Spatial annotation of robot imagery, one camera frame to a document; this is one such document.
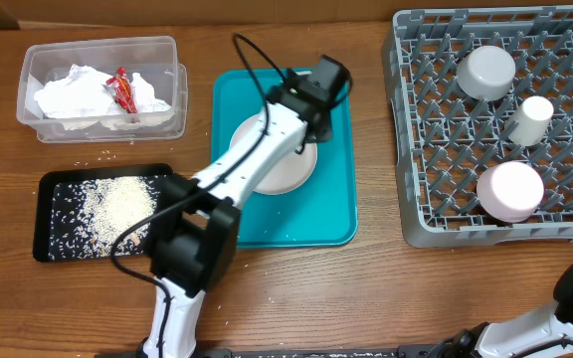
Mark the grey bowl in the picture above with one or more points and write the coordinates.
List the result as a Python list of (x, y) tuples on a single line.
[(486, 73)]

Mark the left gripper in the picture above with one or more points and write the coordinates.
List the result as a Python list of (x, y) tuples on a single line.
[(325, 126)]

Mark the clear plastic bin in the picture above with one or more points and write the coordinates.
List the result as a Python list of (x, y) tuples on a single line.
[(155, 58)]

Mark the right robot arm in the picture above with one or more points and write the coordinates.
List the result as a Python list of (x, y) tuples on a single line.
[(543, 332)]

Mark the grey dishwasher rack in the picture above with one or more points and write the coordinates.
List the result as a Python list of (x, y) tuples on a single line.
[(446, 139)]

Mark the red sauce packet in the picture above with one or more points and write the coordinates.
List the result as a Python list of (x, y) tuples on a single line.
[(120, 90)]

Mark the white cup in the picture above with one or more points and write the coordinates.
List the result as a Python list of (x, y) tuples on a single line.
[(530, 121)]

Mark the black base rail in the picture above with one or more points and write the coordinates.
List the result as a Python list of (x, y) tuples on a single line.
[(403, 351)]

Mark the pile of rice scraps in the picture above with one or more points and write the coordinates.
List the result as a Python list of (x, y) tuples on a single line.
[(87, 216)]

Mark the teal serving tray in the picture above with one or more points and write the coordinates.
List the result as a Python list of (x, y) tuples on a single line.
[(323, 211)]

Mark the white napkin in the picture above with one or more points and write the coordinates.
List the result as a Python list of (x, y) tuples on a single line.
[(152, 111), (80, 94)]

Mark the small pink plate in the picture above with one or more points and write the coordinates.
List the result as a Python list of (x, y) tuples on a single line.
[(510, 191)]

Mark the black tray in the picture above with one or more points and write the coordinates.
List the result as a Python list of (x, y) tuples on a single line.
[(43, 219)]

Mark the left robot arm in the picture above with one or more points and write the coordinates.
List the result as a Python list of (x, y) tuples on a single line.
[(193, 238)]

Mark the large white plate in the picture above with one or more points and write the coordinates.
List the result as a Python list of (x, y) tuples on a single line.
[(271, 170)]

